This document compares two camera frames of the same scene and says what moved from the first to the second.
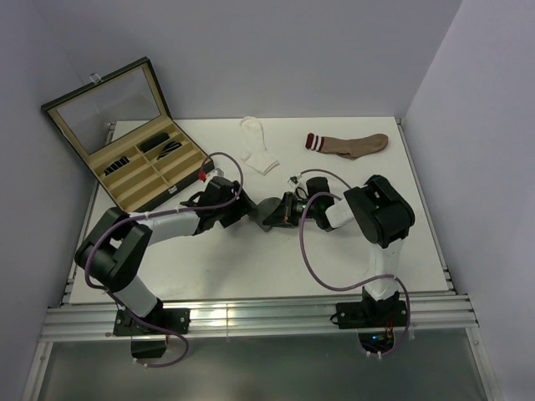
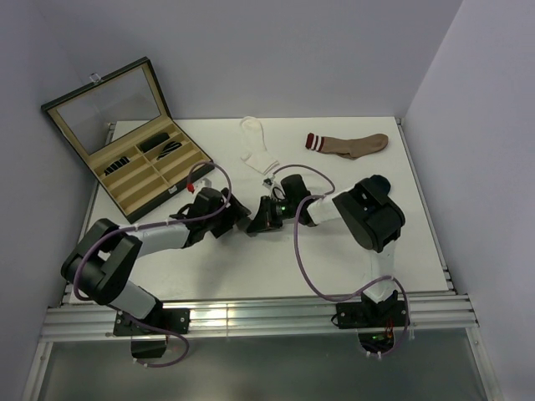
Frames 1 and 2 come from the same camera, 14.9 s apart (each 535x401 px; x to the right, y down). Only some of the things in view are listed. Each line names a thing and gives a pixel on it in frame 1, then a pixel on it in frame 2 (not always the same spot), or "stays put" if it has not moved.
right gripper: x=285 y=216 -> x=265 y=219
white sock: x=257 y=155 stays put
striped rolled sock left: x=122 y=161 stays put
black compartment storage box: x=122 y=124 stays put
